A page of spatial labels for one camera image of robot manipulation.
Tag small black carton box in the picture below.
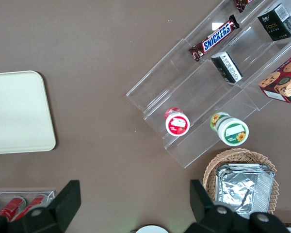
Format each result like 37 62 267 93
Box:
210 50 243 84
257 2 291 42

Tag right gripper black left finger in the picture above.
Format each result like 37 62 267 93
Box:
0 179 81 233

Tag red lid yogurt cup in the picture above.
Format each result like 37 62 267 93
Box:
164 107 191 137

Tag red chocolate chip cookie box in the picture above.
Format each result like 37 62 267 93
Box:
259 50 291 105

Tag clear acrylic bottle rack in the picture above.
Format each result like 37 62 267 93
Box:
0 190 56 219

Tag beige rectangular tray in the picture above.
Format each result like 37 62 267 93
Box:
0 70 57 155

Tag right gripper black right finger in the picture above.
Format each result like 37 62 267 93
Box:
183 179 291 233

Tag clear acrylic stepped shelf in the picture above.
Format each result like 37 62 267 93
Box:
126 0 291 169

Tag green lid yogurt cup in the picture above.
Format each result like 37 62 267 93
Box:
210 111 250 147

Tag Snickers chocolate bar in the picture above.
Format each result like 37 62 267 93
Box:
188 14 241 63
233 0 255 14

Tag stacked aluminium foil containers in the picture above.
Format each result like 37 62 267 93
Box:
215 163 275 220

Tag light tan wicker basket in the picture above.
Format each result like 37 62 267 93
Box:
202 148 280 220

